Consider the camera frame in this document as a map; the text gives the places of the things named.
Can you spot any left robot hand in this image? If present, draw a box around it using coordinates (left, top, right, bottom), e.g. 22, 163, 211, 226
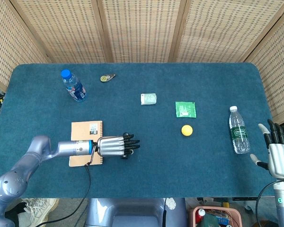
96, 132, 141, 159

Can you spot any pale green tissue pack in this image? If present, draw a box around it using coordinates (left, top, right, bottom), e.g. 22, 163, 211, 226
140, 93, 157, 105

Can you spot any woven wooden folding screen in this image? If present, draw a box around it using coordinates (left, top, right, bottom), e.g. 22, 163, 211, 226
0, 0, 284, 125

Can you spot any pink plastic basket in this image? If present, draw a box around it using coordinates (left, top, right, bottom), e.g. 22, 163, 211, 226
188, 206, 242, 227

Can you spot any grey robot torso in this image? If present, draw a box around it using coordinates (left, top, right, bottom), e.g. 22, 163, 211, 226
85, 198, 188, 227

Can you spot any brown spiral notebook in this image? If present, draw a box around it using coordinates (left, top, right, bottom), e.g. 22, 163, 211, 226
69, 121, 104, 167

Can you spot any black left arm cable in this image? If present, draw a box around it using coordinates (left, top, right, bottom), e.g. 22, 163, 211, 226
35, 145, 97, 227

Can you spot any white sneaker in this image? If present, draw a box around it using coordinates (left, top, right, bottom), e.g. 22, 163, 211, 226
21, 198, 60, 225

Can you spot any blue sports drink bottle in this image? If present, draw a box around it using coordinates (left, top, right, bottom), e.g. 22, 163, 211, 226
61, 69, 87, 103

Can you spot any blue felt table cloth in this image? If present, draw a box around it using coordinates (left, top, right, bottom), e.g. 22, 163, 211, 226
0, 62, 283, 199

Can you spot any clear water bottle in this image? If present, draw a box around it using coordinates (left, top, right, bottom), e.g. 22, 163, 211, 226
228, 105, 251, 155

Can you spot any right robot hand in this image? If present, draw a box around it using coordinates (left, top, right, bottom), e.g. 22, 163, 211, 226
249, 119, 284, 178

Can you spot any red bottle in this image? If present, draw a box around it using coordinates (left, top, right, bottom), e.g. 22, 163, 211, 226
195, 209, 206, 224

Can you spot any yellow ball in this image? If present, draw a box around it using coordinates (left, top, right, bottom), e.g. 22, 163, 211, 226
181, 124, 194, 137

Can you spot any green foil sachet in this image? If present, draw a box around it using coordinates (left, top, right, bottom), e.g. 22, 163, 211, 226
175, 101, 196, 119

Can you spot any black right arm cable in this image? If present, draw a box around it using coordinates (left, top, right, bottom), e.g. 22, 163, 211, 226
255, 181, 279, 227

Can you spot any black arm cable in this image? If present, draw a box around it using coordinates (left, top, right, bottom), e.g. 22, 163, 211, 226
255, 181, 279, 227
35, 145, 97, 227

